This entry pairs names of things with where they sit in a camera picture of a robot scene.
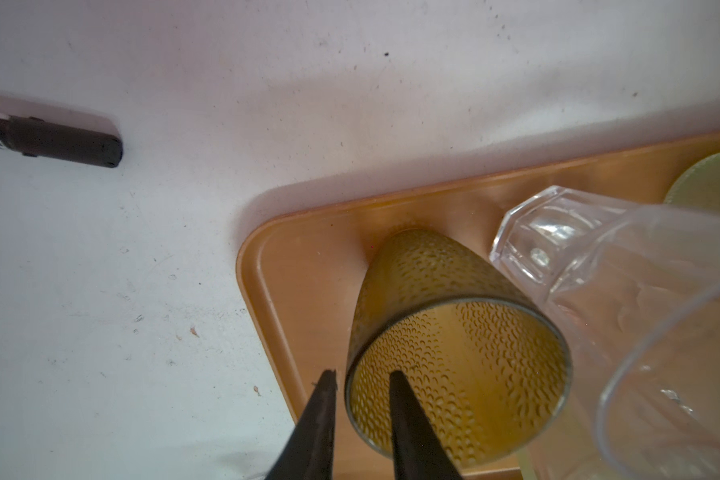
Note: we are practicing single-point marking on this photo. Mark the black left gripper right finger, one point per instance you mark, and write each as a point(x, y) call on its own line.
point(417, 452)

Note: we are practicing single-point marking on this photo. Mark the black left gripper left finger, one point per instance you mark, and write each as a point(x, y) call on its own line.
point(309, 451)

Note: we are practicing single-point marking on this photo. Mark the olive glass front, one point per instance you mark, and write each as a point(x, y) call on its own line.
point(488, 368)

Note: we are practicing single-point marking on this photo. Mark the clear faceted glass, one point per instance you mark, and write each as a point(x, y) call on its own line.
point(635, 291)

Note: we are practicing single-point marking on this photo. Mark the pale green textured glass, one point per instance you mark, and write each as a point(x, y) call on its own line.
point(698, 187)

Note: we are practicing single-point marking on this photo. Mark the orange brown plastic tray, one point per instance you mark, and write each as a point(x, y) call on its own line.
point(300, 276)

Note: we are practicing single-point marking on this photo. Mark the black and white marker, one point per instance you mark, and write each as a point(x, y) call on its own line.
point(33, 137)

